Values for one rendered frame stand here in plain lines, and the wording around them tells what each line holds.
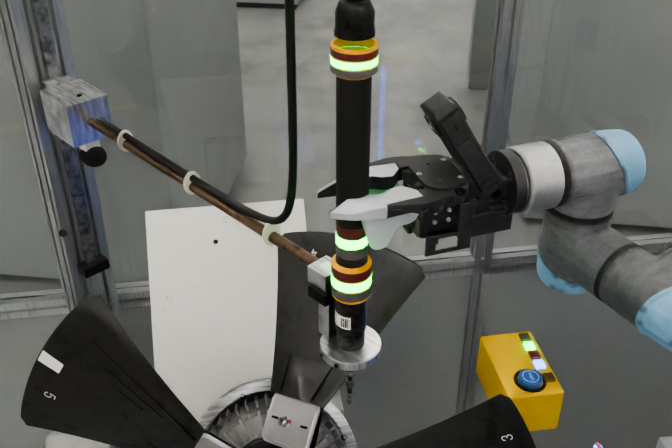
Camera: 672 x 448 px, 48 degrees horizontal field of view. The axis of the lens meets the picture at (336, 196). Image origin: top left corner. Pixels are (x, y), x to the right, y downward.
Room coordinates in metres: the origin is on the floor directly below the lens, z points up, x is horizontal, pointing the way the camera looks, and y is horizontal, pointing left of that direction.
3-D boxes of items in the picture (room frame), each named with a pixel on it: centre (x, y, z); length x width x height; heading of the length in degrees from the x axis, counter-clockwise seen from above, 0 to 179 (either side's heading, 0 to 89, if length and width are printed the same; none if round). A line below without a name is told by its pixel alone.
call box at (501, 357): (1.00, -0.33, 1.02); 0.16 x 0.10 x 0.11; 9
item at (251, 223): (0.87, 0.19, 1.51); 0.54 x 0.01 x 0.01; 44
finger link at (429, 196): (0.65, -0.08, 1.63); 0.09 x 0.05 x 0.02; 118
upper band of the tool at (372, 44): (0.65, -0.02, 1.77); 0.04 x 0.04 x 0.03
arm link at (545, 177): (0.72, -0.21, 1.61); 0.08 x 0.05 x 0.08; 19
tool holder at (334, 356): (0.66, -0.01, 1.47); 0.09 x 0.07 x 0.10; 44
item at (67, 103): (1.11, 0.42, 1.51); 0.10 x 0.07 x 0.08; 44
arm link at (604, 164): (0.75, -0.28, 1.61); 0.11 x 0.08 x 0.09; 109
